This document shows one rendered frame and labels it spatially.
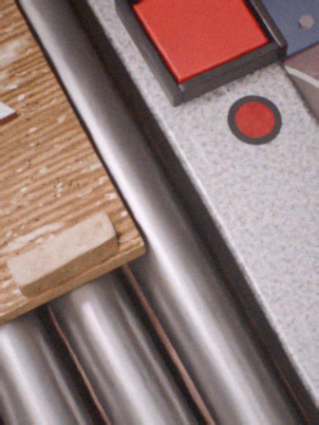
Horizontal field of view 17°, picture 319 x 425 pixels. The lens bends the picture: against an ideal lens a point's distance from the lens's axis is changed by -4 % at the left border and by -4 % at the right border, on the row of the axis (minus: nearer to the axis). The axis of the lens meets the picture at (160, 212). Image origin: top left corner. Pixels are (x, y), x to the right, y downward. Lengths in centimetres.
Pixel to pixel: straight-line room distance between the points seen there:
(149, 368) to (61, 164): 12
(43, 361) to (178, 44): 20
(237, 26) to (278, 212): 11
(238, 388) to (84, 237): 11
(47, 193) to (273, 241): 12
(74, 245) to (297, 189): 13
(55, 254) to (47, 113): 9
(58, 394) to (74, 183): 11
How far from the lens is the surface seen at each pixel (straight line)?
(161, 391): 58
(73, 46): 65
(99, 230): 56
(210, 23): 64
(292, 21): 170
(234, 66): 62
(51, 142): 60
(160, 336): 63
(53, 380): 58
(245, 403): 57
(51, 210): 59
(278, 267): 60
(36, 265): 55
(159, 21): 64
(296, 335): 59
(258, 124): 63
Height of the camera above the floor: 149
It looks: 71 degrees down
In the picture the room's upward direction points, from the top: 5 degrees counter-clockwise
